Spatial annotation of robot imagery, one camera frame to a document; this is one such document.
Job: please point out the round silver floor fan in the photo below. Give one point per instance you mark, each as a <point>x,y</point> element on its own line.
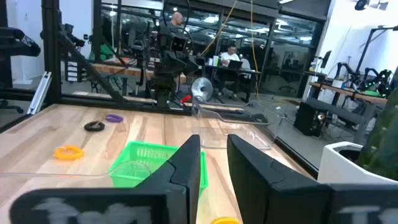
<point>202,88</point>

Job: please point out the white hexagonal plant pot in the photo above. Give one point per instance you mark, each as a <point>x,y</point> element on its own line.
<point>339,171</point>

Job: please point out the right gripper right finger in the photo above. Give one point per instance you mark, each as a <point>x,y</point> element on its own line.
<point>258,186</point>

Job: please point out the green cactus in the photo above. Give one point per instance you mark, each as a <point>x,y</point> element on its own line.
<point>382,149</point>

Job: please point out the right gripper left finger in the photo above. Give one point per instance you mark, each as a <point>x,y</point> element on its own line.
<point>183,174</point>

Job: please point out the background robot arms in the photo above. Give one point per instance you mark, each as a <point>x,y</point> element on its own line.
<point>377,82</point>

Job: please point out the black aluminium table frame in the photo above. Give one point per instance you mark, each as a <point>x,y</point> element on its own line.
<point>51,62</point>

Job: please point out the wooden background table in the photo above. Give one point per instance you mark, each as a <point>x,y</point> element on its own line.
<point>130,71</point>

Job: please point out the silver aluminium profile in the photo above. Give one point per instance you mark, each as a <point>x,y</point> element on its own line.
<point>38,93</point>

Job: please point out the green plastic basket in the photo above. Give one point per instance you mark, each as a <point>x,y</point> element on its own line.
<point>140,155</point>

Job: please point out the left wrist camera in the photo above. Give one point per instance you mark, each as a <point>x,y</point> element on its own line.
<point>178,43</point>

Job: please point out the person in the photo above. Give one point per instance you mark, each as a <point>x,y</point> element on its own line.
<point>229,56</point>
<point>176,19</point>

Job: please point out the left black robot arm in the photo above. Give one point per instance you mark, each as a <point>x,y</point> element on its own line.
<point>163,84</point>

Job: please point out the black floor box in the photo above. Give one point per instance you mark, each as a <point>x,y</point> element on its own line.
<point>306,119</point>

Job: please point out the clear plastic bin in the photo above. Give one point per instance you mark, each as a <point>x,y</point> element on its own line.
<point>93,182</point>
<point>236,137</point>

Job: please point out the black laptop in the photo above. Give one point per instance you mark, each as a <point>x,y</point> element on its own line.
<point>235,65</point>

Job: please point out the wooden workbench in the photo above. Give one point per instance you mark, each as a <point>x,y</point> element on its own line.
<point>348,91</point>

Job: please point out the green white bottle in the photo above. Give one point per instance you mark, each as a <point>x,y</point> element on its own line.
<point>215,60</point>

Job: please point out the black monitor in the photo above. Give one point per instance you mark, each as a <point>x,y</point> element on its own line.
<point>326,59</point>

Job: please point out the black rig frame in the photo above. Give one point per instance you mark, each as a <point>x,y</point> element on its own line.
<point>368,40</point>

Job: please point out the black office desk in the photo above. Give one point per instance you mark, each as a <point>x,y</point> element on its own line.
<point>248,72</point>

